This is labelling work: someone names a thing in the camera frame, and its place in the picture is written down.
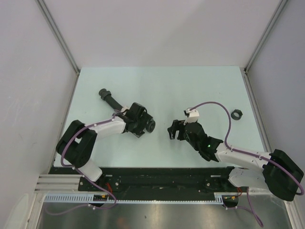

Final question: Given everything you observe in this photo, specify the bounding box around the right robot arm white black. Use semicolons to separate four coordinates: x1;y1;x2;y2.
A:
167;120;304;201

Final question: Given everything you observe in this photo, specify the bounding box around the grey slotted cable duct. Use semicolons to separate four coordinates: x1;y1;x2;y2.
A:
44;192;226;205

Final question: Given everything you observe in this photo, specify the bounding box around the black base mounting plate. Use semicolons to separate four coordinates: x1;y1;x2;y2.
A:
49;166;250;202

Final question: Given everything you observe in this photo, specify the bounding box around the aluminium extrusion rail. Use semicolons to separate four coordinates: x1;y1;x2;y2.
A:
34;174;83;193

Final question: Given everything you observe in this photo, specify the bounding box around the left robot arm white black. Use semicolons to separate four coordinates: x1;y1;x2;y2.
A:
56;103;155;191

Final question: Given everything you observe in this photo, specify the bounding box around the right aluminium frame post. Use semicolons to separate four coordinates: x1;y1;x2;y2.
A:
244;0;290;73

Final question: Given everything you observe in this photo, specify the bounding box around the aluminium frame post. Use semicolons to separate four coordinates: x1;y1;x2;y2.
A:
35;0;80;76
244;0;290;73

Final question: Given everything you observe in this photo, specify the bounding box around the black threaded adapter ring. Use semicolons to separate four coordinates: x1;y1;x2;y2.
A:
231;108;244;121

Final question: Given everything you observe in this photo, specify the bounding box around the black corrugated hose with nut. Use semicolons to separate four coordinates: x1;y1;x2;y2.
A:
98;88;156;133

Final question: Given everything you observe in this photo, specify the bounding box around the left aluminium frame post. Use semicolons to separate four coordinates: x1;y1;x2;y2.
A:
35;0;80;76

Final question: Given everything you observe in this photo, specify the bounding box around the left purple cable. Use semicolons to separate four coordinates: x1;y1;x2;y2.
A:
45;114;118;215

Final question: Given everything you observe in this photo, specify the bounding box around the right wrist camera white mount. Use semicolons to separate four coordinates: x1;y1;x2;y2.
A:
184;108;200;125

